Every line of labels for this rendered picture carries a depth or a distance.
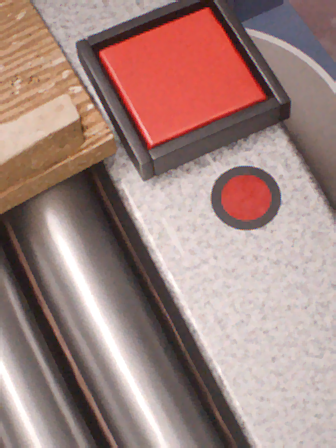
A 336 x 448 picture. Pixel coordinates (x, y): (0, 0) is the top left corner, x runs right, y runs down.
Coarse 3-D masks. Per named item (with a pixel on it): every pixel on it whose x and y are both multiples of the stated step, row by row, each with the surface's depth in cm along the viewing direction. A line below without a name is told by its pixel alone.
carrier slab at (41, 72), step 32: (0, 0) 57; (0, 32) 57; (32, 32) 56; (0, 64) 56; (32, 64) 56; (64, 64) 55; (0, 96) 55; (32, 96) 55; (0, 128) 54; (96, 128) 54; (64, 160) 53; (96, 160) 55; (0, 192) 53; (32, 192) 54
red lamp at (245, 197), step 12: (240, 180) 55; (252, 180) 55; (228, 192) 55; (240, 192) 55; (252, 192) 55; (264, 192) 55; (228, 204) 54; (240, 204) 54; (252, 204) 54; (264, 204) 54; (240, 216) 54; (252, 216) 54
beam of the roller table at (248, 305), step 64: (64, 0) 60; (128, 0) 59; (128, 192) 55; (192, 192) 55; (320, 192) 55; (192, 256) 53; (256, 256) 53; (320, 256) 53; (192, 320) 52; (256, 320) 52; (320, 320) 52; (256, 384) 51; (320, 384) 51
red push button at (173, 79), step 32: (160, 32) 57; (192, 32) 57; (224, 32) 57; (128, 64) 56; (160, 64) 56; (192, 64) 56; (224, 64) 56; (128, 96) 55; (160, 96) 55; (192, 96) 55; (224, 96) 55; (256, 96) 55; (160, 128) 55; (192, 128) 55
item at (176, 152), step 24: (192, 0) 57; (216, 0) 57; (120, 24) 57; (144, 24) 57; (240, 24) 56; (96, 48) 57; (240, 48) 57; (96, 72) 56; (264, 72) 55; (120, 120) 54; (240, 120) 54; (264, 120) 55; (168, 144) 54; (192, 144) 54; (216, 144) 55; (144, 168) 54; (168, 168) 55
